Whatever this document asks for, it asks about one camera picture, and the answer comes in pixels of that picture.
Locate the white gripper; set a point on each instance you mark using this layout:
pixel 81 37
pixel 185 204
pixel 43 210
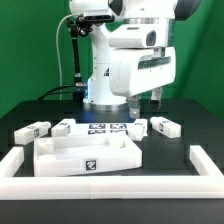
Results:
pixel 135 71

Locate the white desk top tray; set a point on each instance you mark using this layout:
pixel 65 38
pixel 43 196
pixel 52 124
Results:
pixel 79 155

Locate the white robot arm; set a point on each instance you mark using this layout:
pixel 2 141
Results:
pixel 132 48

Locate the sheet with fiducial markers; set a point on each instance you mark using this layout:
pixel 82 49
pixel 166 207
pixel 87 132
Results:
pixel 94 128

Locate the black camera on stand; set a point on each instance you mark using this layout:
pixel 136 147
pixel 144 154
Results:
pixel 85 23

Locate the black camera stand pole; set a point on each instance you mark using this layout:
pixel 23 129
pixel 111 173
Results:
pixel 71 26

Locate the white U-shaped frame fence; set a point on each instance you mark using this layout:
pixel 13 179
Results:
pixel 101 187

